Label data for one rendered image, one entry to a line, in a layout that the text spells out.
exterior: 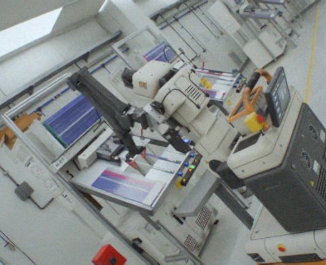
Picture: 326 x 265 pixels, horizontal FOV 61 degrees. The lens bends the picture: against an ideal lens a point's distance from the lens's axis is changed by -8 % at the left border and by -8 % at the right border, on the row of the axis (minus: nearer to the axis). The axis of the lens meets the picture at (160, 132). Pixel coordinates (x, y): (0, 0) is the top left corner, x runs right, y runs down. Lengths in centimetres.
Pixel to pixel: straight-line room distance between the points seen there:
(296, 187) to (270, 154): 20
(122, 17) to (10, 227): 380
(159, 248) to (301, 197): 125
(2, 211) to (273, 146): 300
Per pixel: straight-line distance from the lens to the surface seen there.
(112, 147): 239
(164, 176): 213
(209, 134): 158
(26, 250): 359
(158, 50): 352
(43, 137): 235
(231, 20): 642
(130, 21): 540
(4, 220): 359
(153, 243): 226
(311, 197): 138
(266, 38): 637
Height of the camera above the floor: 126
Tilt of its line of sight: 7 degrees down
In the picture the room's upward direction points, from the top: 43 degrees counter-clockwise
